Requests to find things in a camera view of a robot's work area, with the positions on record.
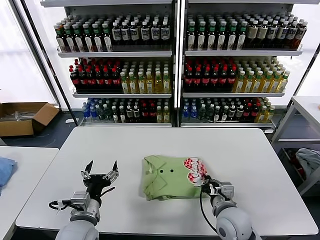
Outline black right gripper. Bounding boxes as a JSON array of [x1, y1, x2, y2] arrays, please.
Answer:
[[200, 174, 223, 196]]

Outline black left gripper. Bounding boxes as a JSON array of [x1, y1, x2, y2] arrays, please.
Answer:
[[80, 159, 121, 201]]

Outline light green polo shirt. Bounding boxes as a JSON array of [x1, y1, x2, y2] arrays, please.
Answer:
[[138, 154, 212, 201]]

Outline grey white clothes pile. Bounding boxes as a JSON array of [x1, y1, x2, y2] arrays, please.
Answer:
[[294, 147, 320, 176]]

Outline cola bottle red cap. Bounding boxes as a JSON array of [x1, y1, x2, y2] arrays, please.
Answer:
[[111, 67, 121, 93], [183, 66, 193, 92], [148, 103, 157, 123], [218, 66, 228, 92], [242, 102, 252, 122], [192, 66, 202, 92], [94, 67, 105, 93], [78, 66, 88, 93], [201, 66, 211, 92], [103, 67, 113, 93], [209, 66, 220, 92], [250, 102, 260, 122], [226, 66, 237, 92], [140, 103, 149, 123], [86, 66, 96, 93], [69, 65, 80, 93]]

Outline folded blue cloth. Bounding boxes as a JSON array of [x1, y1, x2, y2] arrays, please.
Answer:
[[0, 156, 18, 193]]

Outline brown cardboard box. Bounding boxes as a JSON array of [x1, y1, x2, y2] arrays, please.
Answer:
[[0, 102, 60, 138]]

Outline plastic wrapped metal parts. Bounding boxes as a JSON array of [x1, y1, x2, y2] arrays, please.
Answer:
[[0, 111, 35, 123]]

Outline grey metal shelving unit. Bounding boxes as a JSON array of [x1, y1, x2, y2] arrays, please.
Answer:
[[39, 0, 177, 128], [177, 0, 303, 133]]

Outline dark tea bottle green cap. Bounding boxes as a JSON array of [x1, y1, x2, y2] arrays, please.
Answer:
[[102, 22, 113, 53], [55, 24, 66, 53], [216, 21, 227, 52], [92, 23, 103, 53], [206, 21, 217, 52], [226, 21, 237, 52], [235, 21, 247, 52], [63, 24, 75, 53], [186, 21, 197, 52], [82, 23, 94, 53], [71, 23, 85, 53], [196, 21, 206, 52]]

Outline dark bottle blue white label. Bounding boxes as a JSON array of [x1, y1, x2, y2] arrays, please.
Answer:
[[129, 21, 140, 48], [120, 21, 131, 48], [139, 21, 150, 48], [275, 20, 289, 48], [111, 21, 122, 48], [149, 21, 160, 48], [159, 20, 170, 48], [266, 20, 279, 48], [285, 21, 298, 48]]

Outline dark bottle beige label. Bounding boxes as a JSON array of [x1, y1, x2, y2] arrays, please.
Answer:
[[246, 20, 260, 49], [256, 20, 269, 49]]

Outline red drink bottle white cap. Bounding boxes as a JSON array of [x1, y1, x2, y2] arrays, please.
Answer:
[[294, 21, 308, 50]]

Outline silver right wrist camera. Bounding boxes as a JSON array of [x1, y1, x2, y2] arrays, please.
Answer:
[[221, 182, 236, 200]]

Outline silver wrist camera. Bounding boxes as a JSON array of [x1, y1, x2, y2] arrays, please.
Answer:
[[70, 191, 91, 207], [221, 182, 236, 200]]

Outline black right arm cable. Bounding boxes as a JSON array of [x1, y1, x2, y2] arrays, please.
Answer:
[[199, 186, 221, 232]]

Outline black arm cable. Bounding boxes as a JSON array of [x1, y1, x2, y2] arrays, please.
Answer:
[[48, 199, 73, 211], [199, 186, 221, 232]]

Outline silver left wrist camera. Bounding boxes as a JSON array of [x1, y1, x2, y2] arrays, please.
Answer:
[[70, 191, 91, 207]]

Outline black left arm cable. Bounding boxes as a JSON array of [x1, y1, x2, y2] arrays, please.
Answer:
[[48, 199, 73, 211]]

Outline white frame storage cart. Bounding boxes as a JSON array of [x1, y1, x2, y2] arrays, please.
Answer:
[[277, 146, 320, 197]]

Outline black metal window post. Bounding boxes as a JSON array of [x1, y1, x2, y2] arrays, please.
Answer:
[[301, 46, 320, 87], [19, 0, 80, 126]]

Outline grey frame side table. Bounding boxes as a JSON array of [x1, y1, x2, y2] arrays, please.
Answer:
[[271, 95, 320, 151]]

